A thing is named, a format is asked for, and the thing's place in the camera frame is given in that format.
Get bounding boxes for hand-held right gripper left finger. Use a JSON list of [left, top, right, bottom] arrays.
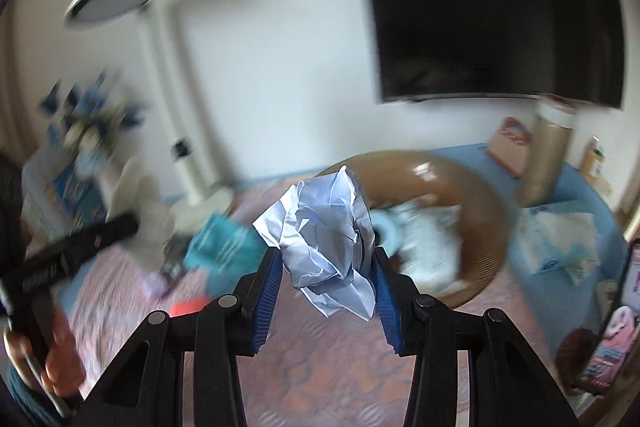
[[75, 244, 285, 427]]

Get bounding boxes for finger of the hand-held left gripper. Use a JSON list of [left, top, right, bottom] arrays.
[[60, 213, 140, 270]]

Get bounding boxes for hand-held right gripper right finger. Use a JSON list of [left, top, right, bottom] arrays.
[[370, 244, 581, 427]]

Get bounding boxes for white paper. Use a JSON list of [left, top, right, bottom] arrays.
[[252, 165, 377, 322]]

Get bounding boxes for brown bowl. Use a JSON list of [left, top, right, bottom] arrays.
[[320, 150, 516, 310]]

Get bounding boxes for person's left hand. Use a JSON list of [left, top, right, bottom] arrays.
[[4, 307, 87, 403]]

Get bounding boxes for blue cover book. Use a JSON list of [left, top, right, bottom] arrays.
[[50, 162, 108, 228]]

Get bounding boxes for white ribbed vase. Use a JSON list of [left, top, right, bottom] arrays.
[[107, 157, 176, 268]]

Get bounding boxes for light blue plush toy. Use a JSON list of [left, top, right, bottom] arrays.
[[372, 212, 407, 254]]

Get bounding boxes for teal packet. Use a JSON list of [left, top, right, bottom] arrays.
[[182, 213, 266, 295]]

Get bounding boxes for silver patterned snack packet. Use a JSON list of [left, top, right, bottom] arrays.
[[162, 234, 188, 280]]

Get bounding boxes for white plush toy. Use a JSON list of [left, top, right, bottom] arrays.
[[395, 202, 466, 288]]

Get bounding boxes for pink patterned blanket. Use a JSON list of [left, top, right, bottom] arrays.
[[65, 179, 566, 427]]

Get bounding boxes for blue white artificial flowers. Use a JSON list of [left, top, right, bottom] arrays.
[[37, 69, 146, 158]]

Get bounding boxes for white desk lamp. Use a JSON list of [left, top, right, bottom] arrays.
[[65, 0, 238, 233]]

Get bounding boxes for white blue tissue pack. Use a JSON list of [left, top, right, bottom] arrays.
[[517, 204, 601, 285]]

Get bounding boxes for pink box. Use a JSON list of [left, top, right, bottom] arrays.
[[487, 117, 533, 178]]

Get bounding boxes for gold thermos bottle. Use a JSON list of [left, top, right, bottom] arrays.
[[517, 96, 580, 208]]

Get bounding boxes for yellow bottle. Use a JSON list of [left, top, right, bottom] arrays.
[[580, 136, 607, 182]]

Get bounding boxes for black wall television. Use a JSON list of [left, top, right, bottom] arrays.
[[352, 0, 626, 110]]

